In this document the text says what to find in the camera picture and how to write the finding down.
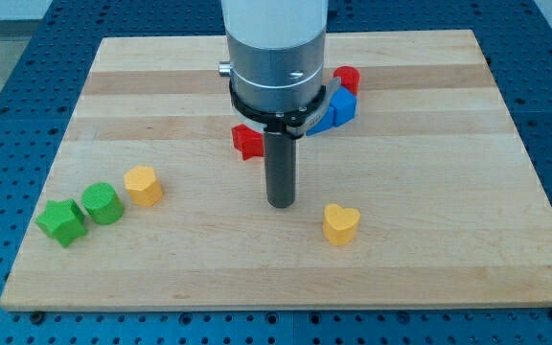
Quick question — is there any blue block behind arm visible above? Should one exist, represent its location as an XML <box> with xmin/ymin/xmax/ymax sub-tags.
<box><xmin>306</xmin><ymin>106</ymin><xmax>334</xmax><ymax>136</ymax></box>

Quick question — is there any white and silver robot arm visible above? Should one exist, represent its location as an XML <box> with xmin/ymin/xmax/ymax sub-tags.
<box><xmin>221</xmin><ymin>0</ymin><xmax>334</xmax><ymax>137</ymax></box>

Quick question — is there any yellow heart block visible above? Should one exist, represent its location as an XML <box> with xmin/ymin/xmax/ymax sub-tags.
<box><xmin>322</xmin><ymin>203</ymin><xmax>361</xmax><ymax>245</ymax></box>

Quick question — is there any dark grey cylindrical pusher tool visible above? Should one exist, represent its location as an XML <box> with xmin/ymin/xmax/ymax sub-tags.
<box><xmin>264</xmin><ymin>132</ymin><xmax>296</xmax><ymax>209</ymax></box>

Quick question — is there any red star block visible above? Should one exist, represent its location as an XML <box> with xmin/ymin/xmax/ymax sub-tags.
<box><xmin>231</xmin><ymin>125</ymin><xmax>265</xmax><ymax>160</ymax></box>

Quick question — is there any blue cube block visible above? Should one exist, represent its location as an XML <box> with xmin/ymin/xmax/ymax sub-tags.
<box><xmin>330</xmin><ymin>87</ymin><xmax>357</xmax><ymax>127</ymax></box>

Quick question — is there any red cylinder block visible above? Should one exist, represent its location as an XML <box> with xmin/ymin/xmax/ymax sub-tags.
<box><xmin>333</xmin><ymin>66</ymin><xmax>361</xmax><ymax>96</ymax></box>

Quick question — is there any yellow hexagon block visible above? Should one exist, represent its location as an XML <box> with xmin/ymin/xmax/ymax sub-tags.
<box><xmin>124</xmin><ymin>166</ymin><xmax>163</xmax><ymax>207</ymax></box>

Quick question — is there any wooden board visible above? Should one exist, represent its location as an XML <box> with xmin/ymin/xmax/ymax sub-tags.
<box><xmin>0</xmin><ymin>30</ymin><xmax>552</xmax><ymax>311</ymax></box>

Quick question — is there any green cylinder block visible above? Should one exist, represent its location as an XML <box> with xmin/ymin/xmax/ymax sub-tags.
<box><xmin>81</xmin><ymin>182</ymin><xmax>125</xmax><ymax>225</ymax></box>

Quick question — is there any green star block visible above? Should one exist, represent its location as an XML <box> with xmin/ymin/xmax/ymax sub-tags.
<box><xmin>34</xmin><ymin>198</ymin><xmax>88</xmax><ymax>247</ymax></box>

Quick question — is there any black clamp ring with lever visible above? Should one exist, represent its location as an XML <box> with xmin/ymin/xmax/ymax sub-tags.
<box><xmin>228</xmin><ymin>76</ymin><xmax>343</xmax><ymax>141</ymax></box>

